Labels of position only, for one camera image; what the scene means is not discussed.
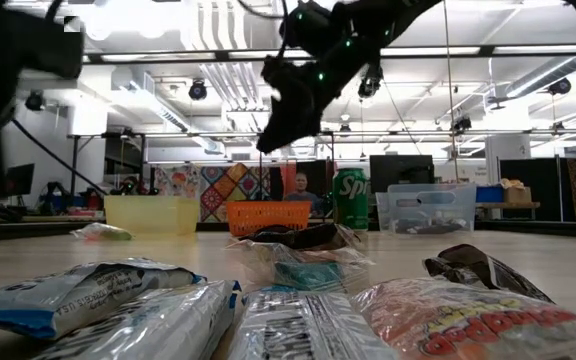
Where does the orange gummy candy pack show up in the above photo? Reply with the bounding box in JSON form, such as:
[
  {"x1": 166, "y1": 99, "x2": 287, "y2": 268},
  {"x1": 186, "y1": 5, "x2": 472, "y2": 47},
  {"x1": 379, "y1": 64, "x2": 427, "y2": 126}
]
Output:
[{"x1": 350, "y1": 277, "x2": 576, "y2": 360}]

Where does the small black monitor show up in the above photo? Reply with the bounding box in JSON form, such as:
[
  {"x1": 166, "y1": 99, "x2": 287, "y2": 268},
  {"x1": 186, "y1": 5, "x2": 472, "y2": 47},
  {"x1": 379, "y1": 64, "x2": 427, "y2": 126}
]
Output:
[{"x1": 5, "y1": 163, "x2": 36, "y2": 197}]

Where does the seated person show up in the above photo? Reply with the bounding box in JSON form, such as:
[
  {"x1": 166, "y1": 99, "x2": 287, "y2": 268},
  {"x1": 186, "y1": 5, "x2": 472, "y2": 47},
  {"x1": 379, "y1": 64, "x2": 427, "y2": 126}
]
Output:
[{"x1": 282, "y1": 171, "x2": 326, "y2": 217}]

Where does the green gummy candy pack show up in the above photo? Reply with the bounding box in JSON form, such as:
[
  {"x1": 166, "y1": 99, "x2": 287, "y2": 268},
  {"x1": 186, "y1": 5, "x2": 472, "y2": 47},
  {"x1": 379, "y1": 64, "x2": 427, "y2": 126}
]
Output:
[{"x1": 225, "y1": 238, "x2": 377, "y2": 294}]

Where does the orange hanging cloth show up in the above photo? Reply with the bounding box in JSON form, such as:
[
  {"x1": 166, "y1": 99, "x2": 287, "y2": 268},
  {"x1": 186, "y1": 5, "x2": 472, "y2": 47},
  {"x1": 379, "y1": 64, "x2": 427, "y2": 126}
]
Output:
[{"x1": 280, "y1": 162, "x2": 298, "y2": 201}]

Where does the black partition panel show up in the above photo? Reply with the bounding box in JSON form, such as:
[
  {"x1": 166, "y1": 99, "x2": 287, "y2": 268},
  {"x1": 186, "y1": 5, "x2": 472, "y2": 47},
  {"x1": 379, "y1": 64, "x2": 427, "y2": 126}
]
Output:
[{"x1": 498, "y1": 158, "x2": 562, "y2": 222}]

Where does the black metal rig frame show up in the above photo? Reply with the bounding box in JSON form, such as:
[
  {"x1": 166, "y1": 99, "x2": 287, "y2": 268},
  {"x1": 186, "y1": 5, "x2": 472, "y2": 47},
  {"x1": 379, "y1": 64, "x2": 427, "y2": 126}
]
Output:
[{"x1": 66, "y1": 130, "x2": 338, "y2": 201}]

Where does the black diagonal cable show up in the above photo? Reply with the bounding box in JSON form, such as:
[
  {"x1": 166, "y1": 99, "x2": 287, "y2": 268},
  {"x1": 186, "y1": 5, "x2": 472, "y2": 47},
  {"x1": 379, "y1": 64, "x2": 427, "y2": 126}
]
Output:
[{"x1": 10, "y1": 117, "x2": 109, "y2": 196}]

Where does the black ceiling camera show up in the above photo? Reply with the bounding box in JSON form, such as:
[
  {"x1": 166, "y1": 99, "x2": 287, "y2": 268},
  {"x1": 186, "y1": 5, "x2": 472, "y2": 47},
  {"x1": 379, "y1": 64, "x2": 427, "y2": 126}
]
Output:
[
  {"x1": 547, "y1": 77, "x2": 573, "y2": 97},
  {"x1": 188, "y1": 79, "x2": 209, "y2": 102},
  {"x1": 24, "y1": 89, "x2": 48, "y2": 113},
  {"x1": 356, "y1": 64, "x2": 386, "y2": 100}
]

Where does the cardboard box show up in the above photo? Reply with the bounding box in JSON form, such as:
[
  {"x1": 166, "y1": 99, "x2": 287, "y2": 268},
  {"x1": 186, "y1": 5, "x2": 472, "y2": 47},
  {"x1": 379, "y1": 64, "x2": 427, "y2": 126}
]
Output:
[{"x1": 501, "y1": 178, "x2": 534, "y2": 205}]

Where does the floral fabric panel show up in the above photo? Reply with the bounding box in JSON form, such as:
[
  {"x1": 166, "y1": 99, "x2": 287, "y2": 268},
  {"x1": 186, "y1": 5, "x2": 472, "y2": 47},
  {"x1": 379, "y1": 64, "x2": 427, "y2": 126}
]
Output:
[{"x1": 152, "y1": 165, "x2": 202, "y2": 198}]

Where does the colourful patchwork quilt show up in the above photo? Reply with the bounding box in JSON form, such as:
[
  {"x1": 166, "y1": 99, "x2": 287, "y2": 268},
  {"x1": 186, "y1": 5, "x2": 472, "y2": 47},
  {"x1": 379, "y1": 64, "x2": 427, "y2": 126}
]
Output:
[{"x1": 199, "y1": 162, "x2": 270, "y2": 224}]

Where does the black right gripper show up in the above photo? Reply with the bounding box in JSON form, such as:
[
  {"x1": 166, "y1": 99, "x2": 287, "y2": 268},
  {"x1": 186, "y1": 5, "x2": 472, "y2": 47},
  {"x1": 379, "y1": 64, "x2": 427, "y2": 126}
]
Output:
[{"x1": 256, "y1": 52, "x2": 337, "y2": 155}]

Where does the black overhead rig beam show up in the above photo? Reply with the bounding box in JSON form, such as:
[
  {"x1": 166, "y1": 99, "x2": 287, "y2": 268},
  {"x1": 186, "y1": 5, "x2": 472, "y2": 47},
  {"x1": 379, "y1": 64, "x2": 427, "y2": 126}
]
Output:
[{"x1": 81, "y1": 44, "x2": 576, "y2": 66}]

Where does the large black monitor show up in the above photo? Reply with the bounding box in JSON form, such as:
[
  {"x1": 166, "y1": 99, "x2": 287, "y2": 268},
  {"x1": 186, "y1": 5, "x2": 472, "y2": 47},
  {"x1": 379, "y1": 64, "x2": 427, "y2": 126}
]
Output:
[{"x1": 368, "y1": 154, "x2": 436, "y2": 195}]

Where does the green Sprite can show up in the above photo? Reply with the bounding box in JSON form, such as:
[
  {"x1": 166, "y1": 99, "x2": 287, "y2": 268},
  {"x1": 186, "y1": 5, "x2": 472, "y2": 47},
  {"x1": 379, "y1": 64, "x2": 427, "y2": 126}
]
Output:
[{"x1": 332, "y1": 167, "x2": 371, "y2": 232}]

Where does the orange slotted plastic basket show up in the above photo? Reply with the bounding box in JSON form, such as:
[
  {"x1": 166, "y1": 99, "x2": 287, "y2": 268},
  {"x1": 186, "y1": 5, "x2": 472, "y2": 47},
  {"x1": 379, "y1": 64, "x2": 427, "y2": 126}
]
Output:
[{"x1": 225, "y1": 200, "x2": 314, "y2": 237}]

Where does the yellow plastic basket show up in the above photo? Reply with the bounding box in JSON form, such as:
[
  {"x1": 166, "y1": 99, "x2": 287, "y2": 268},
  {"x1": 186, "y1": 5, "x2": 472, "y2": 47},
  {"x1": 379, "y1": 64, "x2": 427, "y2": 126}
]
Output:
[{"x1": 103, "y1": 194, "x2": 202, "y2": 236}]

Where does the pink green candy pack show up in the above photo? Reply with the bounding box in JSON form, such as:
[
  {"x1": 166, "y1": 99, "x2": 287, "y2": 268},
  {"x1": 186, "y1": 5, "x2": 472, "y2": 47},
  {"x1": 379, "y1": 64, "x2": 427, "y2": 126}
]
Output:
[{"x1": 70, "y1": 222, "x2": 134, "y2": 243}]

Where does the blue box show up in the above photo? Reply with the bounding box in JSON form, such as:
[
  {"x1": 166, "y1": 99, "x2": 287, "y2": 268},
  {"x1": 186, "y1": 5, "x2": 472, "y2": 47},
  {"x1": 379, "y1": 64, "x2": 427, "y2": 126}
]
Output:
[{"x1": 476, "y1": 185, "x2": 505, "y2": 204}]

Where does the black table edge rail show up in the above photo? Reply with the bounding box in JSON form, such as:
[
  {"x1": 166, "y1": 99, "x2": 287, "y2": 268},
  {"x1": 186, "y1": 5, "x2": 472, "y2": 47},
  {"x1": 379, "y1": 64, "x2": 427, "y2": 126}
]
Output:
[{"x1": 0, "y1": 219, "x2": 576, "y2": 245}]

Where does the clear plastic handled bin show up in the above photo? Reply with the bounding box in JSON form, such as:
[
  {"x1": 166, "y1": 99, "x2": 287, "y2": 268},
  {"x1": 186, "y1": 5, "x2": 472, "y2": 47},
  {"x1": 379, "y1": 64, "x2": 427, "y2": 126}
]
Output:
[{"x1": 375, "y1": 183, "x2": 478, "y2": 236}]

